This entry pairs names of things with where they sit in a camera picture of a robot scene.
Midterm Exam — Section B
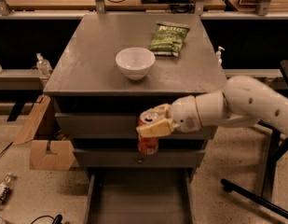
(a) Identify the clear plastic bottle on shelf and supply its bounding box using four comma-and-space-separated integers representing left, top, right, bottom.
36, 53, 53, 77

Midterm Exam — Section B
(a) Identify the black cable on floor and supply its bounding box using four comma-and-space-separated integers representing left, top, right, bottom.
30, 214, 63, 224

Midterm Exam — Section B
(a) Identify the grey open bottom drawer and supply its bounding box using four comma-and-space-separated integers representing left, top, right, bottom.
83, 168, 195, 224

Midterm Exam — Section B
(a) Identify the white pump dispenser bottle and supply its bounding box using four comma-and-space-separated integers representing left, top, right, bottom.
215, 46, 225, 65

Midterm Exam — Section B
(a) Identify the white ceramic bowl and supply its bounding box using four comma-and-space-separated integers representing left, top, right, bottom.
116, 48, 156, 80

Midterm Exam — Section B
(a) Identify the plastic bottle on floor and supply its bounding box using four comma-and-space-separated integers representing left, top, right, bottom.
0, 173, 14, 204

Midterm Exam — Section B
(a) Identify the black chair frame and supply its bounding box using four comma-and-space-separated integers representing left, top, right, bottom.
220, 59, 288, 221

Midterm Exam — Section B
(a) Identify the grey drawer cabinet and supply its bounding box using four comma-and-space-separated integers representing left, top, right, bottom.
44, 13, 226, 171

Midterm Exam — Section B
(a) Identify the green chip bag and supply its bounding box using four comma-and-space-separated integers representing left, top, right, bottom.
149, 21, 190, 57

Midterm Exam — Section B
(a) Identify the wooden desk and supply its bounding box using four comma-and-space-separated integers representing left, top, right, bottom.
6, 0, 170, 11

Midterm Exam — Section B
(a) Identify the red coke can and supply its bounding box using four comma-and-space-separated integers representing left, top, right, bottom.
138, 111, 158, 155

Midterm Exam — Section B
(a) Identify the grey middle drawer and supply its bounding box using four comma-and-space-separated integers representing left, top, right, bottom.
74, 148, 205, 168

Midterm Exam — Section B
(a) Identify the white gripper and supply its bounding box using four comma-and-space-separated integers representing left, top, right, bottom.
136, 96, 201, 138

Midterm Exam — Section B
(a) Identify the grey top drawer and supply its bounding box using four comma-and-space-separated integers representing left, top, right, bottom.
54, 112, 218, 141

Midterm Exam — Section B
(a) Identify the brown cardboard box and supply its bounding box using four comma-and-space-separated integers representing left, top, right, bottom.
13, 95, 78, 171

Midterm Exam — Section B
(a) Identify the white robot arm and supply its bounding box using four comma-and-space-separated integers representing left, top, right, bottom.
136, 76, 288, 137

